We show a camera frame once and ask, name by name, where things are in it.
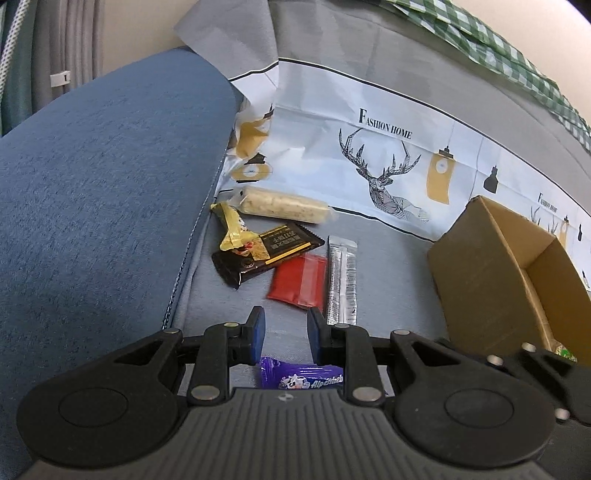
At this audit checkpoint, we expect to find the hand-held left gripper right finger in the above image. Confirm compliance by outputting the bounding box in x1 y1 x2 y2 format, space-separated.
307 307 472 407

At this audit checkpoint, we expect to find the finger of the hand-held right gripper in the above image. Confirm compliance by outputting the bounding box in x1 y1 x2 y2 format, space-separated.
436 338 591 428

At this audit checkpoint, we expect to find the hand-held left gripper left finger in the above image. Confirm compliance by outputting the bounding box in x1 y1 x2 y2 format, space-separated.
99 305 267 407

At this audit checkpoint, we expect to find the purple candy packet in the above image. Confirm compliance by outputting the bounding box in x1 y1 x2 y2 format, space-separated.
259 356 345 391

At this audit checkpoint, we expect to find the red snack packet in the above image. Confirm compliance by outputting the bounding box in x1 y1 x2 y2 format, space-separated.
268 254 329 309

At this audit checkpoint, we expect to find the silver stick packet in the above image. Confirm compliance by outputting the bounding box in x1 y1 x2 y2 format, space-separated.
325 234 358 326

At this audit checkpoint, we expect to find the dark brown chocolate packet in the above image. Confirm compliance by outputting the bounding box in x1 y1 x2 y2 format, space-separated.
211 222 325 291

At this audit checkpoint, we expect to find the cardboard box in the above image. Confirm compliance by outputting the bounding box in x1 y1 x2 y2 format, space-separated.
427 195 591 365

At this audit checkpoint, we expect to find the yellow candy packet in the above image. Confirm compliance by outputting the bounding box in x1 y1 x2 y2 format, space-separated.
210 202 259 252

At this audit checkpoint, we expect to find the cereal bar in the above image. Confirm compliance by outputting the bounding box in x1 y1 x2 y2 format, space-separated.
231 186 334 225

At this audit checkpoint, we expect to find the grey printed cloth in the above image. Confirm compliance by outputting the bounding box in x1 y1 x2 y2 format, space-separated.
171 0 591 402

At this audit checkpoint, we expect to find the blue sofa armrest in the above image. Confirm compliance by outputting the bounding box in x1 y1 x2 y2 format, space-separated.
0 48 245 480

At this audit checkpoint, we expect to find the green checked cloth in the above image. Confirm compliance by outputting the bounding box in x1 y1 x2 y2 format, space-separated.
379 0 591 153

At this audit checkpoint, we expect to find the dark green curtain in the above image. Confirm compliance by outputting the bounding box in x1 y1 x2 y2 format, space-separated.
0 0 40 137

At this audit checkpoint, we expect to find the grey curtain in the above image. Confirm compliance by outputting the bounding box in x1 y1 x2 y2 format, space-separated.
32 0 204 114

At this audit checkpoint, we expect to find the white braided cord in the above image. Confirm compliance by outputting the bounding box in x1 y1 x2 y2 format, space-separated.
0 0 34 70

